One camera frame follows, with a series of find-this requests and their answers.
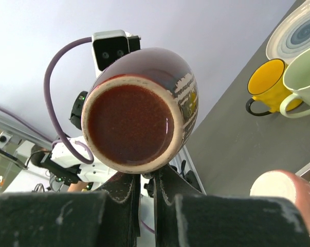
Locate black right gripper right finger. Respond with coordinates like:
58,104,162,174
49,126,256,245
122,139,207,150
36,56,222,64
153,166,310,246

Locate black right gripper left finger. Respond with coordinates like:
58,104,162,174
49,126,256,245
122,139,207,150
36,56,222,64
0,172,140,246

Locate dark brown red mug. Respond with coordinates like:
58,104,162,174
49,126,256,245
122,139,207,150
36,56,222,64
81,48,198,174

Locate yellow mug black handle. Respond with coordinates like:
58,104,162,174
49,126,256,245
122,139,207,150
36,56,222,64
245,58,291,116

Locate light green mug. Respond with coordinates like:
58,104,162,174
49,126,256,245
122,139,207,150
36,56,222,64
280,48,310,118

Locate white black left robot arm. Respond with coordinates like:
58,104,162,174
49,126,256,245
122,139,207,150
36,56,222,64
40,91,116,190

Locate pink mug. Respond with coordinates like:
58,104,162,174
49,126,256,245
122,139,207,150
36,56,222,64
250,170,310,233

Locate person in background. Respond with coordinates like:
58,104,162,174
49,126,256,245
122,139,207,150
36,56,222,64
29,144,88,192

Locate white plate blue rings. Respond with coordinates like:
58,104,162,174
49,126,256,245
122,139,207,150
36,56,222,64
265,0,310,64

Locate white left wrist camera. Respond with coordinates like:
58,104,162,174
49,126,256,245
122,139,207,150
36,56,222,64
92,30,141,77

